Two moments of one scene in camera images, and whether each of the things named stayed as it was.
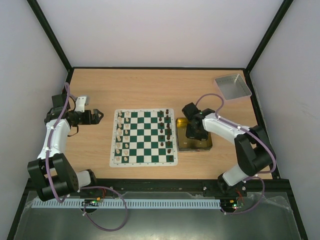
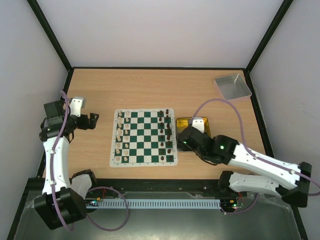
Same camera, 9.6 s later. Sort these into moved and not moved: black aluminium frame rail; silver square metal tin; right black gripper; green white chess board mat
Moved: right black gripper
Not moved: silver square metal tin; black aluminium frame rail; green white chess board mat
